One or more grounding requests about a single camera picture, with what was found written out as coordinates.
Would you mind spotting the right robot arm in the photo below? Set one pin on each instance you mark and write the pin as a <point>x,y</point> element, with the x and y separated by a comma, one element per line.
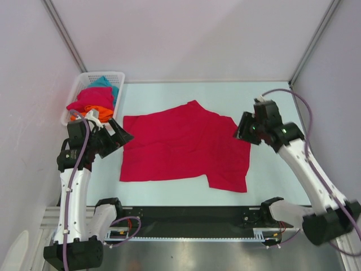
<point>331,214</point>

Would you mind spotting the teal t shirt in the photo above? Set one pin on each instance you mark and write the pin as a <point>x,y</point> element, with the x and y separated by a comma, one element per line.
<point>104,82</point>

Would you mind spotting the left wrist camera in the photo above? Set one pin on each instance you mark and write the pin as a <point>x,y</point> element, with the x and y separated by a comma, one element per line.
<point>93,115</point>

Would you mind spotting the white slotted cable duct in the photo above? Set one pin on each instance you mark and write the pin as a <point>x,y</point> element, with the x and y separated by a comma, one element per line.
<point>257,236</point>

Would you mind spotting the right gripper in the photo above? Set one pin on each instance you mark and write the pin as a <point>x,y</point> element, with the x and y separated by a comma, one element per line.
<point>247,118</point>

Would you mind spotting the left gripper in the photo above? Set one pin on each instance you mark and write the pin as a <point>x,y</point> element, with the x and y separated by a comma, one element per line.
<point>118,139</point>

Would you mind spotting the white plastic laundry basket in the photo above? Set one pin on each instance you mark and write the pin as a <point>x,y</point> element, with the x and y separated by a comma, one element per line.
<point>84,79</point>

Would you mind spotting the magenta t shirt in basket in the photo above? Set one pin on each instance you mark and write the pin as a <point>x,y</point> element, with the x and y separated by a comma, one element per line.
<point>94,96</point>

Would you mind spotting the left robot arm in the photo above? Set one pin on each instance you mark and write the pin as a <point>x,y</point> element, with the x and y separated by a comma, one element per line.
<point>78,244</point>

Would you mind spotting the orange t shirt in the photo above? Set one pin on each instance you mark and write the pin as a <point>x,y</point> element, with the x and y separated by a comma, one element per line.
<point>104,113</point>

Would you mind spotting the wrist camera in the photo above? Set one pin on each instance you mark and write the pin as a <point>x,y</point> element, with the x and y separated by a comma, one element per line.
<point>266,111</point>
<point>93,115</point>

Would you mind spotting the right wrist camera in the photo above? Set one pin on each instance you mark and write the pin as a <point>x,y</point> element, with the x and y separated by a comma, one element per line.
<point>266,111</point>

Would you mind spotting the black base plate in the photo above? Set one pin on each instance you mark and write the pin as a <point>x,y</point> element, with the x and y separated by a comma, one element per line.
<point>199,222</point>

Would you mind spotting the crimson red t shirt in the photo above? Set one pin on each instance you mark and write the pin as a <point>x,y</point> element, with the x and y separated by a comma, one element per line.
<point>185,142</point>

